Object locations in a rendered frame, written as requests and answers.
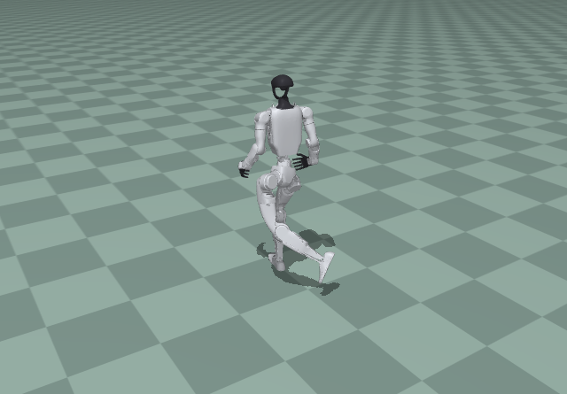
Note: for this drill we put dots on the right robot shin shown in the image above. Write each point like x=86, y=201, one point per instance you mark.
x=279, y=246

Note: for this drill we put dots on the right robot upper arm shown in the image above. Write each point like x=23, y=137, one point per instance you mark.
x=309, y=126

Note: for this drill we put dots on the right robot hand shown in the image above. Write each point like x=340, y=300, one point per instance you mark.
x=303, y=161

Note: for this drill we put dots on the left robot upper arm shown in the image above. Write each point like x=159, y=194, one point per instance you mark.
x=261, y=119

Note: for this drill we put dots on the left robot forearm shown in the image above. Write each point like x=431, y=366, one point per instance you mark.
x=250, y=159

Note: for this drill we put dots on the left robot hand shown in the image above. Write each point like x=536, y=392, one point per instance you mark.
x=242, y=172

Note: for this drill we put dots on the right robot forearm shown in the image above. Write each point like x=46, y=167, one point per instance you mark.
x=313, y=155

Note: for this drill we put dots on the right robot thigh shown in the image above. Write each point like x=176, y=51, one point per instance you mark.
x=283, y=195

